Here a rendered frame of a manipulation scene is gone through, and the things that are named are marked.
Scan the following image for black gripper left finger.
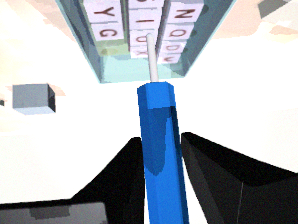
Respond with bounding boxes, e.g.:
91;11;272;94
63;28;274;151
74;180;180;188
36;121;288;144
0;137;145;224

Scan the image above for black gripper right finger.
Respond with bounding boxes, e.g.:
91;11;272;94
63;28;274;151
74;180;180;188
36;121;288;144
181;132;298;224

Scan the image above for blue stylus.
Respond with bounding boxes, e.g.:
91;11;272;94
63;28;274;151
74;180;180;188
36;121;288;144
137;36;190;224

